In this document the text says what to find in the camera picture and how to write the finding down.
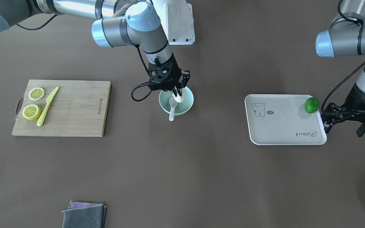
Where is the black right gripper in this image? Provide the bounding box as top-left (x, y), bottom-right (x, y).
top-left (148, 54), bottom-right (191, 97)

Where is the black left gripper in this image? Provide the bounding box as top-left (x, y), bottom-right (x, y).
top-left (321, 84), bottom-right (365, 133)

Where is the white ceramic spoon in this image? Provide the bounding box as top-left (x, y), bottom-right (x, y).
top-left (169, 96), bottom-right (178, 121)

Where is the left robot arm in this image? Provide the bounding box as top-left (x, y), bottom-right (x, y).
top-left (316, 0), bottom-right (365, 137)

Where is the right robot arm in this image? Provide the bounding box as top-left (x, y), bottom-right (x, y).
top-left (0, 0), bottom-right (195, 102)

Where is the light green ceramic bowl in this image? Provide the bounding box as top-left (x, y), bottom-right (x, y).
top-left (158, 87), bottom-right (194, 116)

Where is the green lime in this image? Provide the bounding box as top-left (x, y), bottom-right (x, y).
top-left (304, 97), bottom-right (320, 113)

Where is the beige rabbit serving tray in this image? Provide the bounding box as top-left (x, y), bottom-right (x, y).
top-left (244, 94), bottom-right (326, 145)

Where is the yellow plastic knife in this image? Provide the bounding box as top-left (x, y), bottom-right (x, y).
top-left (37, 86), bottom-right (60, 126)

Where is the lemon slice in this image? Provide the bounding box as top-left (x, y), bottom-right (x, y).
top-left (29, 87), bottom-right (45, 101)

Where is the lemon half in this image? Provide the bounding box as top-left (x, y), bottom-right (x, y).
top-left (22, 104), bottom-right (42, 121)

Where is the folded grey cloth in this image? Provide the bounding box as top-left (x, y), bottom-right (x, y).
top-left (62, 201), bottom-right (107, 228)

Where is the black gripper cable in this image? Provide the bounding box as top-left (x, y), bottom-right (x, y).
top-left (131, 46), bottom-right (153, 102)

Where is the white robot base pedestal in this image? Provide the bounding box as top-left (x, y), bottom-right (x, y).
top-left (152, 0), bottom-right (195, 45)

